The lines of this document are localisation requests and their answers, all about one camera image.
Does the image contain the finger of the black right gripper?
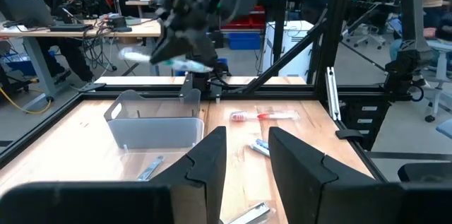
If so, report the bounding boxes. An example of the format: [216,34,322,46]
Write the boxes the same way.
[149,35,192,66]
[188,41,219,72]

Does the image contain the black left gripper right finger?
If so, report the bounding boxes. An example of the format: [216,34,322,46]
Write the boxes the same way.
[268,126,452,224]

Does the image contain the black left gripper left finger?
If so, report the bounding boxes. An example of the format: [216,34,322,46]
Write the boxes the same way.
[0,126,227,224]

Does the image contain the teal white packaged toothbrush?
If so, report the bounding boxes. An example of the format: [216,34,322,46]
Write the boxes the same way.
[119,47,214,74]

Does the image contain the red white packaged toothbrush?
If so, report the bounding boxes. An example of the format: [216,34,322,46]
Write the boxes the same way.
[229,110,300,123]

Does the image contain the white blue toothpaste tube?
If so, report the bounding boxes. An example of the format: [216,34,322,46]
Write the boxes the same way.
[249,138,271,158]

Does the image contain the wooden desk with grey legs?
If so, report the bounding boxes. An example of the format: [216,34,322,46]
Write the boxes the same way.
[0,18,162,112]

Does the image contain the blue storage crate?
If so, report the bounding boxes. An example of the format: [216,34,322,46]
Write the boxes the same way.
[227,32,262,51]

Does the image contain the red storage bins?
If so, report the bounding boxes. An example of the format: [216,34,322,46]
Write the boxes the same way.
[220,4,266,30]

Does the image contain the black plastic end cap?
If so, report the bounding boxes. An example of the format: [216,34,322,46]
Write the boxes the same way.
[335,129,364,141]

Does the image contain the grey translucent plastic bin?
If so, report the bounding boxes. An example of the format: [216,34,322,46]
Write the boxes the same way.
[104,88,206,150]

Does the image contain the grey small tube right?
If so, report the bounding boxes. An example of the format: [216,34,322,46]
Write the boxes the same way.
[225,201,277,224]

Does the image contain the white cabinet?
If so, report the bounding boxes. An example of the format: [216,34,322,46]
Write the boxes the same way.
[263,20,315,78]

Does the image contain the black chair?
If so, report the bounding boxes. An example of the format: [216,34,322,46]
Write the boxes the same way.
[398,162,452,183]

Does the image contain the black keyboard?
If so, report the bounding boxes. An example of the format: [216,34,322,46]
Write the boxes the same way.
[49,24,95,33]

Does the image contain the dark grey laptop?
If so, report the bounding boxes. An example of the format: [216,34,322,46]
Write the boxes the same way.
[2,0,57,29]

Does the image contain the grey office chair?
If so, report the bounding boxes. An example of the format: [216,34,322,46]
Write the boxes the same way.
[345,22,388,50]

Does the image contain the black device with cables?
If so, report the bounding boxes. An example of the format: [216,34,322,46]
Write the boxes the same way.
[105,15,133,33]

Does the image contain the black aluminium table frame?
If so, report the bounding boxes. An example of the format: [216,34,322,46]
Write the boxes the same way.
[0,0,393,182]

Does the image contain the silver metal bracket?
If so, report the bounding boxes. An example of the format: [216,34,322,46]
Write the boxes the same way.
[325,66,342,122]

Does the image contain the yellow floor cable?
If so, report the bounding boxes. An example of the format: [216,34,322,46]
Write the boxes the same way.
[0,86,54,115]

